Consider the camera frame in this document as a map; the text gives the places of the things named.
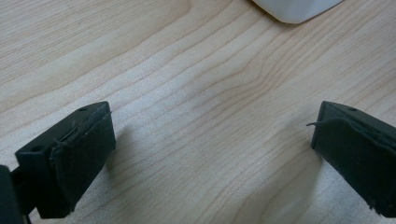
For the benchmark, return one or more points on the white plastic container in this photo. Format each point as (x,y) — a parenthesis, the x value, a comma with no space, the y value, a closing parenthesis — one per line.
(295,9)

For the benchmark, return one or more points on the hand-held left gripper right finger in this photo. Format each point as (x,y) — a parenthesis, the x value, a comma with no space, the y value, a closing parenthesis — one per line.
(358,155)

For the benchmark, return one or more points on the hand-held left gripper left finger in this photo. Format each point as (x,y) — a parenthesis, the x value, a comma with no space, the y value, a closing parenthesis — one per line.
(68,158)

